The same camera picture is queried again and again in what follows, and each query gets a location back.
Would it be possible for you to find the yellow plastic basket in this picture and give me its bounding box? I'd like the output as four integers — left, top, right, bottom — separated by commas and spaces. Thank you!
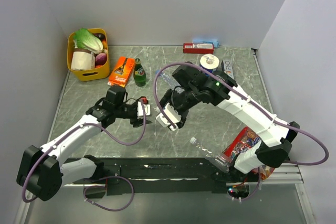
67, 28, 110, 82

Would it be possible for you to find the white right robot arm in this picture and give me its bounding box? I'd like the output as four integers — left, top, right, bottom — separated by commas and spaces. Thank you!
156, 62, 300, 182

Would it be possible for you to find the red onion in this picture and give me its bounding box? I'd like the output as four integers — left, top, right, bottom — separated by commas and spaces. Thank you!
95, 52, 107, 67

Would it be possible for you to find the toilet paper roll blue wrapper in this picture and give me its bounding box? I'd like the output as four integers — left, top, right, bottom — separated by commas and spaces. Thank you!
199, 54, 219, 73

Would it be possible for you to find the green glass bottle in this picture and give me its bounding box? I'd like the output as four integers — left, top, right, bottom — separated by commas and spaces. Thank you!
133, 58, 146, 87

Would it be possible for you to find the white paper wrapped package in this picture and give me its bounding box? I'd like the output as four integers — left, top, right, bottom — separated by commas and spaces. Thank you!
70, 48, 95, 71

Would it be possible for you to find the orange razor box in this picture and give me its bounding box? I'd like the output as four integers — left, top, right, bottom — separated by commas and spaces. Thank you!
107, 57, 135, 88

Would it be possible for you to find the red rectangular box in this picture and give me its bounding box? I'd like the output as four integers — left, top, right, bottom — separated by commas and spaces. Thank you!
182, 43, 214, 54

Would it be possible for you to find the toy napa cabbage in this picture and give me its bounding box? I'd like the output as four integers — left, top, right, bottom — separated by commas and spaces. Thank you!
73, 28, 103, 55

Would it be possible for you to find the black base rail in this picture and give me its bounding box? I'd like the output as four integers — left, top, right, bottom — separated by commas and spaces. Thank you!
74, 158, 258, 196

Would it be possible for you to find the red snack bag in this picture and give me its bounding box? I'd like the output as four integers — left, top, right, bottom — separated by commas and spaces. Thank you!
223, 126, 275, 180

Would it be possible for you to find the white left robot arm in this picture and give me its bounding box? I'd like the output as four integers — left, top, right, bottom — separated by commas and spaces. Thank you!
16, 86, 150, 203

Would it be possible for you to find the light blue packet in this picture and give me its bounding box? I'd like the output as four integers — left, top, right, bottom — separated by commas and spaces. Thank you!
192, 39, 220, 48

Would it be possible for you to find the silver toothpaste box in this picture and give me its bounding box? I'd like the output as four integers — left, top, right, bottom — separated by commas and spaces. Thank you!
220, 60, 234, 79

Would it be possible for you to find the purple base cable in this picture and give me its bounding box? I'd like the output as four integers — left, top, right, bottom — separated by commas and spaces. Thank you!
83, 175, 135, 212

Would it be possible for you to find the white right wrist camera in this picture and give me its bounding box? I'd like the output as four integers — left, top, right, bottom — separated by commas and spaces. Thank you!
155, 103, 182, 131

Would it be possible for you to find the blue white bottle cap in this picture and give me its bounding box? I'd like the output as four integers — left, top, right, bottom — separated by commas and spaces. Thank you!
190, 137, 197, 145

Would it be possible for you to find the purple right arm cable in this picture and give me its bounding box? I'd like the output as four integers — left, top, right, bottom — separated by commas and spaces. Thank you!
153, 62, 330, 166

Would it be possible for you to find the clear plastic bottle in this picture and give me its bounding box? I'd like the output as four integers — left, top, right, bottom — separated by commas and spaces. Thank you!
194, 140, 230, 173
159, 72, 184, 93

